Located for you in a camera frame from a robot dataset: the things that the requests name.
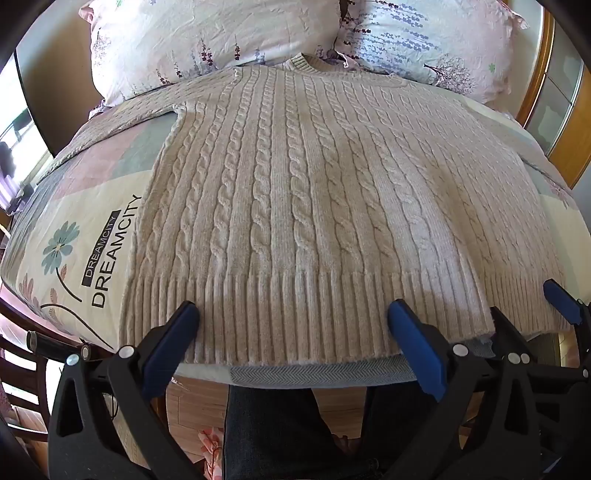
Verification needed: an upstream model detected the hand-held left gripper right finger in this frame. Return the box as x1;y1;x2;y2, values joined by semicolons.
387;298;544;480

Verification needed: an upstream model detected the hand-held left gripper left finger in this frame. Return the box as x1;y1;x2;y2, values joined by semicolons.
47;301;201;480

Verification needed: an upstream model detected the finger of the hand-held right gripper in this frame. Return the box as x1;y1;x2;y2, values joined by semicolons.
543;280;591;334
490;306;540;363

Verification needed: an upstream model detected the beige cable-knit sweater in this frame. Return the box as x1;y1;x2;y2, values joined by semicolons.
41;53;575;366

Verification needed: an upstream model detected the person's right jeans leg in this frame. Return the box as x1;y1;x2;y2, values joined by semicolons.
364;387;432;468

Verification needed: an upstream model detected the person's jeans leg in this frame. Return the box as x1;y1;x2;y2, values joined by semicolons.
364;387;432;468
223;385;354;480

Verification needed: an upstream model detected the grey herringbone mattress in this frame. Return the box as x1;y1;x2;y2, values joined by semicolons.
178;336;495;387

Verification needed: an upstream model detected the pink slipper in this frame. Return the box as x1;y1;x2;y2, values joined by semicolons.
196;427;228;480

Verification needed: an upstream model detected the person's left jeans leg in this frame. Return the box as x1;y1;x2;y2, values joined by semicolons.
223;385;354;480

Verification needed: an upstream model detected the pastel patchwork printed bedsheet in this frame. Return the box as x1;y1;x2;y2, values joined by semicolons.
0;95;591;384

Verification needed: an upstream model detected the dark wooden chair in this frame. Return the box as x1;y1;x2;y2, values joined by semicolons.
0;295;114;444

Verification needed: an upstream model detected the wooden glass-door wardrobe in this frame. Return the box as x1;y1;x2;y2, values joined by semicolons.
525;39;586;155

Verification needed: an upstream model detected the floral lavender pillow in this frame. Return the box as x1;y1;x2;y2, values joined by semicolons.
333;0;532;105

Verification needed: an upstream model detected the floral pink pillow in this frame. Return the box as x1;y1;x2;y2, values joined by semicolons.
87;0;352;108

